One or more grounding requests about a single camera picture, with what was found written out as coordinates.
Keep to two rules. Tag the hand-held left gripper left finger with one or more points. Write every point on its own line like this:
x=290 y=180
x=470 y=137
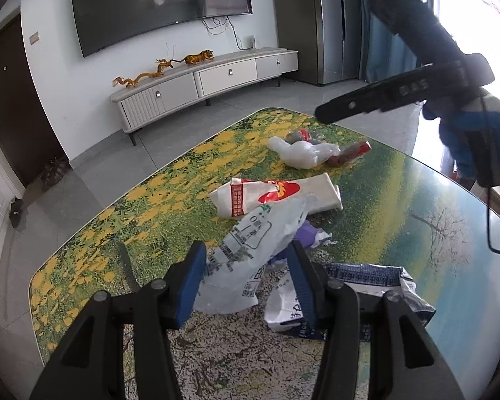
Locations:
x=187 y=283

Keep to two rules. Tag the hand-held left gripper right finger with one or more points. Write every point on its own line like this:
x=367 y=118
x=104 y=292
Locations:
x=302 y=279

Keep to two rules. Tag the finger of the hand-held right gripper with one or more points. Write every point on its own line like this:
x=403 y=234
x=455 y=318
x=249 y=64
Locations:
x=350 y=104

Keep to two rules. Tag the purple wrapper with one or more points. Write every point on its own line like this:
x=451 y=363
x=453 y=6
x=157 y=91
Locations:
x=310 y=235

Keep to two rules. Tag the clear printed plastic bag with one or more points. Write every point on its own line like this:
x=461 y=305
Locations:
x=250 y=246

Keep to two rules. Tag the blue and white packet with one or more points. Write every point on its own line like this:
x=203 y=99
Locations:
x=371 y=283

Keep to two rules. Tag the person's right hand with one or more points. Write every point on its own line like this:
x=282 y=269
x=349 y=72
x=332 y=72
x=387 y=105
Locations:
x=454 y=137

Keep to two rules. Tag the blue curtain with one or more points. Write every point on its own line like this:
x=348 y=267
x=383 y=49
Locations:
x=383 y=25

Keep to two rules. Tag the red sausage wrapper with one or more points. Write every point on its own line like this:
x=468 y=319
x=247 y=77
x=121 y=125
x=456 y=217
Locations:
x=352 y=152

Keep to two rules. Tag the grey and red wrapper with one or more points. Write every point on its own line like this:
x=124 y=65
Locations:
x=302 y=135

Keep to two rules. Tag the white plastic bag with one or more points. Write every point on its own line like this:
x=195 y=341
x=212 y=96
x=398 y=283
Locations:
x=302 y=152

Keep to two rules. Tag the grey refrigerator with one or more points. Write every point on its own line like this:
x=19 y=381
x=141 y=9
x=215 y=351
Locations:
x=316 y=21

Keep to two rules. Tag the white and red paper bag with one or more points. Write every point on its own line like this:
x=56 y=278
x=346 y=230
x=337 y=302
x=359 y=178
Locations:
x=271 y=193

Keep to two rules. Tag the white router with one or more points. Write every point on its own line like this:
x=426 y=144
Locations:
x=254 y=41

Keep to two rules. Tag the white television cabinet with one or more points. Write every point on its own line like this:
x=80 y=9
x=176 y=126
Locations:
x=200 y=81

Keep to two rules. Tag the golden tiger figurine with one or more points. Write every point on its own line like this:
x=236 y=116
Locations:
x=199 y=57

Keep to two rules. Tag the pair of brown sandals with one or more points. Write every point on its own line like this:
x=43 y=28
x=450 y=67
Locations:
x=54 y=171

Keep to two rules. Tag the pair of black shoes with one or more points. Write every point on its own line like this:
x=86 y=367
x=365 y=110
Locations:
x=16 y=212

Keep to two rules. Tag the small golden dragon figurine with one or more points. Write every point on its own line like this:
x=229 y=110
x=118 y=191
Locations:
x=166 y=66

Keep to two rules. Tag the long golden dragon figurine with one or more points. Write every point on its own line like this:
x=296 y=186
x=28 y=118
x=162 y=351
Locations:
x=139 y=79

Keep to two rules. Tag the dark brown door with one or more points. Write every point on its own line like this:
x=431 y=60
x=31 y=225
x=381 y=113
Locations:
x=16 y=108

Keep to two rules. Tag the black wall television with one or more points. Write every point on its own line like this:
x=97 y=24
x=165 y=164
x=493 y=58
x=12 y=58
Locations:
x=158 y=4

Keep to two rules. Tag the wall light switch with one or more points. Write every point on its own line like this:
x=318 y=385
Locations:
x=33 y=37

